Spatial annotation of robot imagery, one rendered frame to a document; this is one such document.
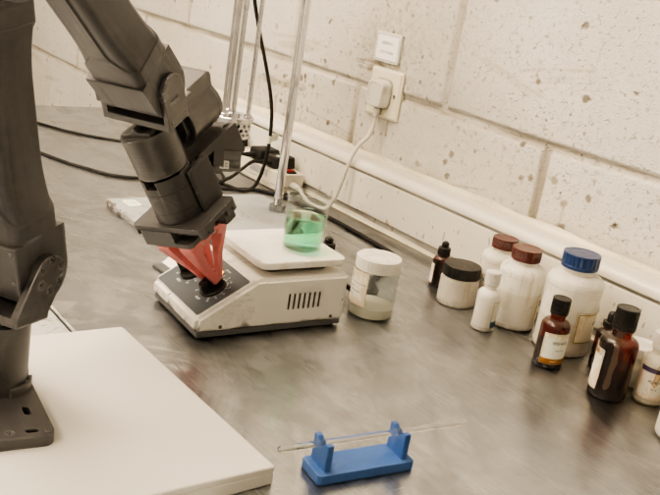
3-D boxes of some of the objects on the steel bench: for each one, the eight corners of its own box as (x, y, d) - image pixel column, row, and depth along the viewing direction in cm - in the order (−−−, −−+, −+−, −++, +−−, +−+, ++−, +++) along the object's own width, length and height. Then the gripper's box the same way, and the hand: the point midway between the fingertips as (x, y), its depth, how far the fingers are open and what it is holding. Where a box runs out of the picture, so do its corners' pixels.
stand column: (274, 213, 149) (339, -246, 128) (265, 208, 151) (327, -245, 130) (288, 212, 151) (354, -241, 130) (279, 207, 153) (343, -239, 132)
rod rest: (317, 487, 75) (323, 450, 74) (300, 466, 78) (305, 430, 77) (412, 470, 80) (420, 435, 79) (393, 451, 83) (400, 416, 82)
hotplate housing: (194, 342, 99) (202, 276, 96) (150, 298, 109) (157, 237, 106) (357, 324, 111) (366, 265, 109) (303, 286, 121) (312, 231, 119)
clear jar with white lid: (382, 304, 119) (393, 248, 117) (399, 323, 114) (410, 265, 111) (341, 303, 117) (350, 247, 115) (355, 322, 112) (365, 263, 109)
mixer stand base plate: (158, 245, 128) (158, 238, 128) (103, 203, 143) (104, 197, 142) (323, 233, 146) (324, 227, 146) (259, 197, 161) (260, 192, 160)
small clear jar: (620, 369, 110) (631, 332, 109) (655, 385, 107) (666, 346, 106) (603, 378, 107) (615, 339, 105) (639, 395, 104) (651, 355, 103)
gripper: (109, 184, 95) (164, 295, 103) (180, 188, 89) (232, 304, 97) (148, 149, 99) (198, 259, 107) (217, 151, 93) (264, 266, 102)
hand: (211, 275), depth 102 cm, fingers closed, pressing on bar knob
